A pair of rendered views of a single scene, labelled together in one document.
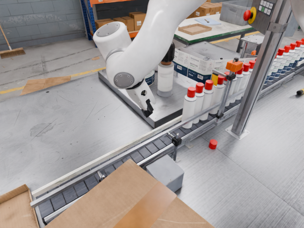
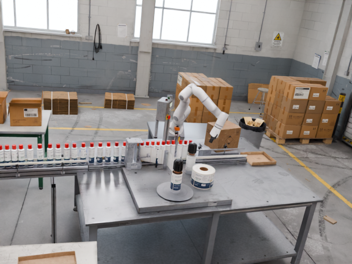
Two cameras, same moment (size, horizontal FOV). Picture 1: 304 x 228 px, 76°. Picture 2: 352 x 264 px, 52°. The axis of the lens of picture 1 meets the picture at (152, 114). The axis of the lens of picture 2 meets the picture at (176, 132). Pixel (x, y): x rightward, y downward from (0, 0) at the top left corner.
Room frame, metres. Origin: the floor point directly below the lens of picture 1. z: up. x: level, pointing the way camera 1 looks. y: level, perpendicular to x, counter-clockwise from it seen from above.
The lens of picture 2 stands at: (3.91, 0.55, 2.40)
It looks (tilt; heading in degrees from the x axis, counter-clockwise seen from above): 21 degrees down; 195
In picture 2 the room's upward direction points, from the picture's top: 7 degrees clockwise
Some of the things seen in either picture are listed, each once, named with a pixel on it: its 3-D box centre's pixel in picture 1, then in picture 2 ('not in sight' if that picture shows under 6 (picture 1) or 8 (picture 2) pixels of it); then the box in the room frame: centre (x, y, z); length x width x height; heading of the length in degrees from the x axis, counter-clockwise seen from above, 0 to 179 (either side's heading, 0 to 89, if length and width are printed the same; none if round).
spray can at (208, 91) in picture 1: (205, 100); (179, 150); (0.74, -0.25, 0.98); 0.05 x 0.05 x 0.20
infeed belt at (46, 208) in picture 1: (209, 115); (172, 161); (0.78, -0.30, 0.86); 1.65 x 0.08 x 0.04; 126
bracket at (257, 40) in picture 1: (256, 39); (134, 140); (1.11, -0.59, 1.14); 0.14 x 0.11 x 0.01; 126
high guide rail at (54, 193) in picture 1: (173, 128); (198, 150); (0.58, -0.09, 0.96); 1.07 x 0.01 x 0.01; 126
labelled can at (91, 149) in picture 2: (292, 56); (91, 153); (1.25, -0.94, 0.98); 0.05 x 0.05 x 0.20
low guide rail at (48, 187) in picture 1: (162, 127); (200, 157); (0.64, -0.05, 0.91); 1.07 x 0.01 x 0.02; 126
